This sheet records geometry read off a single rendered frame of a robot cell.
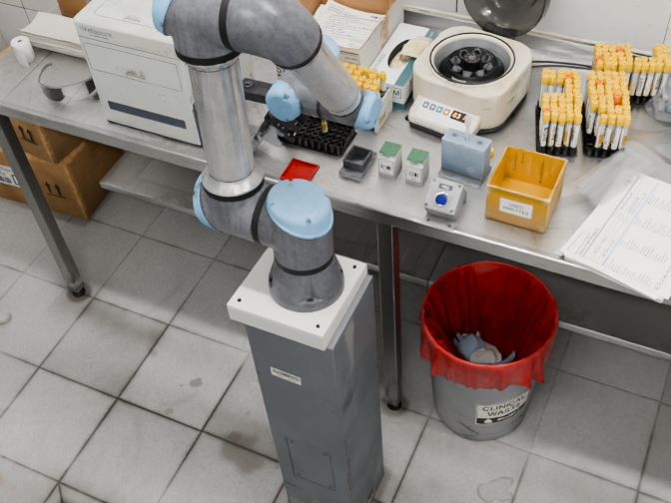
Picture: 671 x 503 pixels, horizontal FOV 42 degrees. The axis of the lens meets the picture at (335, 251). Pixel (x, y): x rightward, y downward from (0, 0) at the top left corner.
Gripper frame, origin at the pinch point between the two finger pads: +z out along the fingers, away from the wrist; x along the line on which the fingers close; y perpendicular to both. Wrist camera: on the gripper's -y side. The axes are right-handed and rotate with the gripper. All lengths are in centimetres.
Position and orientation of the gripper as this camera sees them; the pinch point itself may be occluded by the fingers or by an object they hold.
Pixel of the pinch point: (260, 135)
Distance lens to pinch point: 206.0
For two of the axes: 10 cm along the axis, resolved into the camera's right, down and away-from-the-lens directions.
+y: 8.2, 5.7, 0.9
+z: -3.9, 4.3, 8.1
